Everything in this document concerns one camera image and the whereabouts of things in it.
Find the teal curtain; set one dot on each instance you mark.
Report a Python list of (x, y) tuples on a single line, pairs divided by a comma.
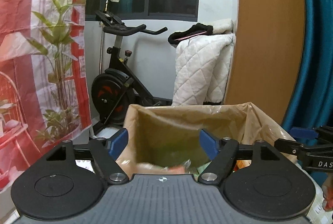
[(317, 44)]

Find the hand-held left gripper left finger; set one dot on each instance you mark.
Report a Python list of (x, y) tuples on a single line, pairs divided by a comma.
[(118, 143)]

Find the orange snack packet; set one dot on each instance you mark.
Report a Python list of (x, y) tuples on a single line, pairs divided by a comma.
[(240, 165), (177, 169)]

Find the black fuzzy garment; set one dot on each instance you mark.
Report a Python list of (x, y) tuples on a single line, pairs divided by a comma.
[(187, 31)]

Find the white quilted blanket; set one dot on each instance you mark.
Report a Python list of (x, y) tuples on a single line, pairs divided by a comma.
[(197, 70)]

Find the cardboard box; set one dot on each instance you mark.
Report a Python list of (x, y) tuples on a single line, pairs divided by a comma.
[(130, 159)]

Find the person's right hand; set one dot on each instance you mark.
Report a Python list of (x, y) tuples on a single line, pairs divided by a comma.
[(328, 195)]

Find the green checkered tablecloth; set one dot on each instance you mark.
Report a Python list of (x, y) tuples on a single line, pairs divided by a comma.
[(316, 213)]

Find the printed wall backdrop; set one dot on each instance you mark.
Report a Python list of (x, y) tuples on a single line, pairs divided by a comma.
[(39, 57)]

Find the green snack packet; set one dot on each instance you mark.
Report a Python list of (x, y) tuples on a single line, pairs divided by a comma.
[(200, 168)]

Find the cream fleece cloth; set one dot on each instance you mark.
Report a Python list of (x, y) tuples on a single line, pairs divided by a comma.
[(221, 26)]

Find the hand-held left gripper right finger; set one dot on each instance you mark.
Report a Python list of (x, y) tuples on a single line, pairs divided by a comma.
[(209, 143)]

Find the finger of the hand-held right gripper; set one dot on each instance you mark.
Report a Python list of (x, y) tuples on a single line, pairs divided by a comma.
[(301, 133), (288, 146)]

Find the black exercise bike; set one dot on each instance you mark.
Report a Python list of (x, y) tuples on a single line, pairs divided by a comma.
[(117, 94)]

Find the wooden panel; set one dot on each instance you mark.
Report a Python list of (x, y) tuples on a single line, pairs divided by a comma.
[(265, 44)]

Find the translucent plastic bag liner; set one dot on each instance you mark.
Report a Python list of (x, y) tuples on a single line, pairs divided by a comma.
[(169, 130)]

